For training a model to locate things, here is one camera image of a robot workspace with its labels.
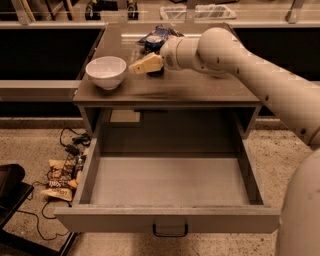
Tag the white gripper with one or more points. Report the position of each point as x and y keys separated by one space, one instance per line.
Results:
x=169 y=54

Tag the blue pepsi can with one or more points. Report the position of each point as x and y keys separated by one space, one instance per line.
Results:
x=153 y=43

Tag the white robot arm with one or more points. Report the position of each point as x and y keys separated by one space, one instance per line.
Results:
x=294 y=100

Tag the open grey top drawer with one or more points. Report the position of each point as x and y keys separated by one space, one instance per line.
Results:
x=170 y=169

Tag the blue chip bag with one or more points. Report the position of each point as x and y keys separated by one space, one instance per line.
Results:
x=163 y=31

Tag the grey cabinet with countertop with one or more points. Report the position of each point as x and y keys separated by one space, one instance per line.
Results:
x=173 y=90

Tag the white bowl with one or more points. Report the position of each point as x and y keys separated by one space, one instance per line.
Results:
x=106 y=72

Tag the snack bags pile on floor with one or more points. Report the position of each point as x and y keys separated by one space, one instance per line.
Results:
x=64 y=176

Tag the black chair base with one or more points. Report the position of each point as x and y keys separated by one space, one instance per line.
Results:
x=13 y=192

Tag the white wire basket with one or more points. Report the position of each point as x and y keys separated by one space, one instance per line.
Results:
x=202 y=12

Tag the black drawer handle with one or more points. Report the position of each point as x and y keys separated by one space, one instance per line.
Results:
x=170 y=232

